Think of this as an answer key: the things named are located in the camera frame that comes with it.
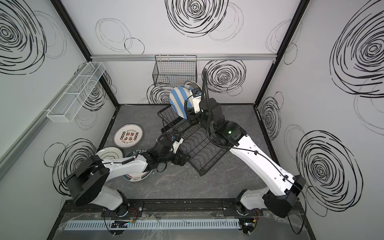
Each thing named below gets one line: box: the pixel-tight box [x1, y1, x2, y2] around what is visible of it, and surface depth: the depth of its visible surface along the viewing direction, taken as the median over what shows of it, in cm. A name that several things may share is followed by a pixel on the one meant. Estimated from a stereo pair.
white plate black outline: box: [95, 147, 123, 160], surface depth 94 cm
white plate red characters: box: [113, 123, 144, 149], surface depth 104 cm
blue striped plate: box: [169, 84, 194, 120], surface depth 84 cm
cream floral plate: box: [184, 80, 202, 91], surface depth 79 cm
